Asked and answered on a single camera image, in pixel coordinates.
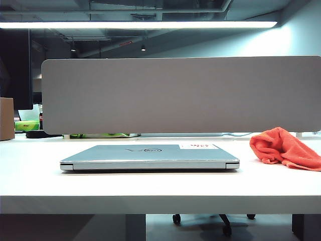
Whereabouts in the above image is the green tissue box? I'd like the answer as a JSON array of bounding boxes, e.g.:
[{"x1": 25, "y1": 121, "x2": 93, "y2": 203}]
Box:
[{"x1": 14, "y1": 119, "x2": 41, "y2": 132}]

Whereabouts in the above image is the green plastic packaging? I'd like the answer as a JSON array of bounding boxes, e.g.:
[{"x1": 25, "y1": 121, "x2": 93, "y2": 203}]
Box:
[{"x1": 69, "y1": 133, "x2": 131, "y2": 139}]

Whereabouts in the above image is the long white ceiling light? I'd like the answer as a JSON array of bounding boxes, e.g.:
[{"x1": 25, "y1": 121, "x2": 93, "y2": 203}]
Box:
[{"x1": 0, "y1": 21, "x2": 278, "y2": 30}]

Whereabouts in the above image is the dark tall panel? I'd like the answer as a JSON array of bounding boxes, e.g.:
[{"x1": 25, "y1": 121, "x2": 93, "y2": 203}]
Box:
[{"x1": 0, "y1": 28, "x2": 33, "y2": 110}]

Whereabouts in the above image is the white plastic bag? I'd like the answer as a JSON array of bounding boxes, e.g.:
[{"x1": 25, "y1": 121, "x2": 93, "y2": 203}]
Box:
[{"x1": 18, "y1": 103, "x2": 43, "y2": 122}]

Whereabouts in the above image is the black flat round object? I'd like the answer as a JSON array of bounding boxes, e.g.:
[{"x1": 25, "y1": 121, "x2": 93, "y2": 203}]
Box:
[{"x1": 25, "y1": 130, "x2": 63, "y2": 139}]

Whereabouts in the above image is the black office chair base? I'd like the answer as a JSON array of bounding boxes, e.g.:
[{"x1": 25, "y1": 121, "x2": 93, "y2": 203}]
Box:
[{"x1": 172, "y1": 213, "x2": 256, "y2": 236}]

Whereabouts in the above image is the orange cloth rag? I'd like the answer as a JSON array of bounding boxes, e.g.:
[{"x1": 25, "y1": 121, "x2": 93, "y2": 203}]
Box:
[{"x1": 249, "y1": 127, "x2": 321, "y2": 172}]

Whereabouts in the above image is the grey table leg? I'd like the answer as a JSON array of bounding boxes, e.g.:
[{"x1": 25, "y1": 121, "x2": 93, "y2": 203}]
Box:
[{"x1": 125, "y1": 213, "x2": 146, "y2": 241}]

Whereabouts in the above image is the brown cardboard box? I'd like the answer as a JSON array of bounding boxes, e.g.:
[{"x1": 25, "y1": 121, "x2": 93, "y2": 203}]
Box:
[{"x1": 0, "y1": 97, "x2": 15, "y2": 141}]

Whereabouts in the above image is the grey fabric desk divider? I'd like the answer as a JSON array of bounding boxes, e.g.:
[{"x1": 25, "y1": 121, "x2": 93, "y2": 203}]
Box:
[{"x1": 41, "y1": 55, "x2": 321, "y2": 135}]

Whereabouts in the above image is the dark table leg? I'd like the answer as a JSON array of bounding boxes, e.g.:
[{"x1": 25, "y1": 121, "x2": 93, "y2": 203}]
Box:
[{"x1": 291, "y1": 213, "x2": 321, "y2": 241}]

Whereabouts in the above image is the white sticker with red print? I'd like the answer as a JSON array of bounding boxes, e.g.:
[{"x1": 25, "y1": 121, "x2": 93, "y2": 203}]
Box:
[{"x1": 179, "y1": 143, "x2": 219, "y2": 150}]

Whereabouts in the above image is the silver Dell laptop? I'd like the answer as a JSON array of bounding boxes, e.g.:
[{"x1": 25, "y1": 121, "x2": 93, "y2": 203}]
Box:
[{"x1": 59, "y1": 144, "x2": 240, "y2": 172}]

